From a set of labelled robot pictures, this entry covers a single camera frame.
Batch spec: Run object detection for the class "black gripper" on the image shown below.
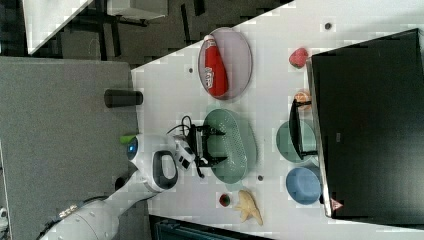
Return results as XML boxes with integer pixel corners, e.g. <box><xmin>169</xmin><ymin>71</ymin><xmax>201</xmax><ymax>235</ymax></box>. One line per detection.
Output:
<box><xmin>187</xmin><ymin>124</ymin><xmax>226</xmax><ymax>167</ymax></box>

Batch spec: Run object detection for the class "green plastic strainer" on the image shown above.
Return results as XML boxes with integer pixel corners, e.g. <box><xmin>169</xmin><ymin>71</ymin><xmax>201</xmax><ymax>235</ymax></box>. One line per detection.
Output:
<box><xmin>204</xmin><ymin>109</ymin><xmax>257</xmax><ymax>184</ymax></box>

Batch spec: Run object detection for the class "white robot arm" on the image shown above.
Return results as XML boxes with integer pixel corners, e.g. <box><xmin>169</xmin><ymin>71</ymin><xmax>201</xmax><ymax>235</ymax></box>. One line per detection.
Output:
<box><xmin>37</xmin><ymin>125</ymin><xmax>224</xmax><ymax>240</ymax></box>

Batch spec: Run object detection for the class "small red green toy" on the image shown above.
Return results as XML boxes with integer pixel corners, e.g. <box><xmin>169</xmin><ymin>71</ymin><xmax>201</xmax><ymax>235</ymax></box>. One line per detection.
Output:
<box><xmin>219</xmin><ymin>194</ymin><xmax>231</xmax><ymax>207</ymax></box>

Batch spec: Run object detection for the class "red ketchup bottle toy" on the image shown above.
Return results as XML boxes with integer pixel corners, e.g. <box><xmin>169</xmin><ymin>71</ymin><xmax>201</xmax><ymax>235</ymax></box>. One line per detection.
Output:
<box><xmin>204</xmin><ymin>35</ymin><xmax>229</xmax><ymax>97</ymax></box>

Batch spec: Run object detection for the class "beige starfish toy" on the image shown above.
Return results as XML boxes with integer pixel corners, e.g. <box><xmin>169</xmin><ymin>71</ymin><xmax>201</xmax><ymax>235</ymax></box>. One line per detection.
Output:
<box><xmin>234</xmin><ymin>190</ymin><xmax>263</xmax><ymax>226</ymax></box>

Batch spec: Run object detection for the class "grey round plate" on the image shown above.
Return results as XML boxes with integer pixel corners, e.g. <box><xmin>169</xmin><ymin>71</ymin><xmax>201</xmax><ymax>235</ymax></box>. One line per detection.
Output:
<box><xmin>198</xmin><ymin>28</ymin><xmax>252</xmax><ymax>100</ymax></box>

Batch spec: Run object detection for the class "green plastic bowl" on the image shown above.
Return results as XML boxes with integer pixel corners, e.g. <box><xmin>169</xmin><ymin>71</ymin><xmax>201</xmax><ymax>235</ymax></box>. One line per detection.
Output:
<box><xmin>276</xmin><ymin>120</ymin><xmax>316</xmax><ymax>163</ymax></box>

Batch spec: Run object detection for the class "blue plastic bowl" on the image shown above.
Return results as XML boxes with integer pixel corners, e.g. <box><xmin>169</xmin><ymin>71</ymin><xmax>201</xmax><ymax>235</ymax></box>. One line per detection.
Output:
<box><xmin>285</xmin><ymin>167</ymin><xmax>322</xmax><ymax>205</ymax></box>

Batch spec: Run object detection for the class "orange slice toy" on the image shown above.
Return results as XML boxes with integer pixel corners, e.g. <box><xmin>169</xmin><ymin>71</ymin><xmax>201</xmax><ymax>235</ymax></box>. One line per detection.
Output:
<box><xmin>294</xmin><ymin>90</ymin><xmax>311</xmax><ymax>111</ymax></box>

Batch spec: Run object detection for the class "red strawberry toy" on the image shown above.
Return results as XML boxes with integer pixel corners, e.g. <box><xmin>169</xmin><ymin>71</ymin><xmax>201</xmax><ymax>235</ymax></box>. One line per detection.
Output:
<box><xmin>289</xmin><ymin>48</ymin><xmax>309</xmax><ymax>69</ymax></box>

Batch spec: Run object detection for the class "grey fabric panel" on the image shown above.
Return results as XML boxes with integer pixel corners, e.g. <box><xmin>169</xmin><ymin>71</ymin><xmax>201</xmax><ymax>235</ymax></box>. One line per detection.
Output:
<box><xmin>0</xmin><ymin>57</ymin><xmax>137</xmax><ymax>240</ymax></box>

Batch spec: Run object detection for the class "black toy oven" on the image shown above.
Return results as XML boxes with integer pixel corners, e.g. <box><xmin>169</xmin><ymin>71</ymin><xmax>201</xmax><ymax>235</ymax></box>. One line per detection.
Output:
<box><xmin>307</xmin><ymin>29</ymin><xmax>424</xmax><ymax>229</ymax></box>

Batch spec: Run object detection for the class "white background table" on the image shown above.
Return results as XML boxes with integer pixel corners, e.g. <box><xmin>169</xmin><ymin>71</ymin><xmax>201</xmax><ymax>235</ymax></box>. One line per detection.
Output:
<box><xmin>22</xmin><ymin>0</ymin><xmax>94</xmax><ymax>55</ymax></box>

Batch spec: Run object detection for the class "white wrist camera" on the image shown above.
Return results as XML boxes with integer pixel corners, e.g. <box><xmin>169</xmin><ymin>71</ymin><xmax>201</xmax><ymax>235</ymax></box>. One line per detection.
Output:
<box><xmin>174</xmin><ymin>136</ymin><xmax>196</xmax><ymax>171</ymax></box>

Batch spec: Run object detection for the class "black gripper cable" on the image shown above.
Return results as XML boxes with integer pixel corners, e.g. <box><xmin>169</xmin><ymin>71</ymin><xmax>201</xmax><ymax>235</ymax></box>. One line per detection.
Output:
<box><xmin>165</xmin><ymin>115</ymin><xmax>194</xmax><ymax>138</ymax></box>

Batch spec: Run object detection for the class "black cylinder post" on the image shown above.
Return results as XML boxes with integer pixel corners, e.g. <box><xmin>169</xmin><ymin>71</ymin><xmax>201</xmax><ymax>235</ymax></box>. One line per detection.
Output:
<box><xmin>104</xmin><ymin>89</ymin><xmax>143</xmax><ymax>108</ymax></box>

